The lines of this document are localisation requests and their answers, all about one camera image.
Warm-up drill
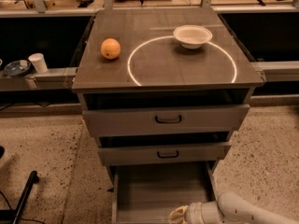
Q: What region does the white paper cup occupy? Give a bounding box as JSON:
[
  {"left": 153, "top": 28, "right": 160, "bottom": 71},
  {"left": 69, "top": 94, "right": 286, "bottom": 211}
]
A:
[{"left": 28, "top": 53, "right": 48, "bottom": 74}]

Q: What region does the orange fruit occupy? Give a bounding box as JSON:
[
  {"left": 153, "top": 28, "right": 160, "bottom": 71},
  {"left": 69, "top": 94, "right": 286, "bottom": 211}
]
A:
[{"left": 101, "top": 38, "right": 121, "bottom": 60}]

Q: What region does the grey drawer cabinet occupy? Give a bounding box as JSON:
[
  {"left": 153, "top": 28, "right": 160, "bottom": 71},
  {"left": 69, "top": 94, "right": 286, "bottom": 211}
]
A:
[{"left": 71, "top": 7, "right": 265, "bottom": 224}]

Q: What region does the dark round plate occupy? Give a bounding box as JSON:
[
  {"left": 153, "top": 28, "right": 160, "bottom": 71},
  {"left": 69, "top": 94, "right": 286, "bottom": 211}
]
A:
[{"left": 4, "top": 60, "right": 31, "bottom": 77}]

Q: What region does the white bowl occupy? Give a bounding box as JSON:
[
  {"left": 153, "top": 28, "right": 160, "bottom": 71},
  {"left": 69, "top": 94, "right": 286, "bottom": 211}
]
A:
[{"left": 173, "top": 25, "right": 213, "bottom": 49}]

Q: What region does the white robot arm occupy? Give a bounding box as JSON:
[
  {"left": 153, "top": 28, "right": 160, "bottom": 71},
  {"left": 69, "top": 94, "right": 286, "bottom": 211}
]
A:
[{"left": 168, "top": 192, "right": 299, "bottom": 224}]

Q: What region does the black stand leg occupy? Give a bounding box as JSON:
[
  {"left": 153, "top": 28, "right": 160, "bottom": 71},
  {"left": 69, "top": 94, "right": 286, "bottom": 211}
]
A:
[{"left": 0, "top": 171, "right": 39, "bottom": 224}]

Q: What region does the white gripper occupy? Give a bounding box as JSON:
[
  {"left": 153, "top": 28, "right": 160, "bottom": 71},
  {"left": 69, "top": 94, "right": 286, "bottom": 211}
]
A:
[{"left": 168, "top": 202, "right": 222, "bottom": 224}]

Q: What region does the grey drawer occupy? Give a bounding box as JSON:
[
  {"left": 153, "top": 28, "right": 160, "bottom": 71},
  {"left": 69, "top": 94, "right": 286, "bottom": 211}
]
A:
[
  {"left": 83, "top": 105, "right": 249, "bottom": 137},
  {"left": 99, "top": 142, "right": 231, "bottom": 166},
  {"left": 112, "top": 161, "right": 217, "bottom": 224}
]

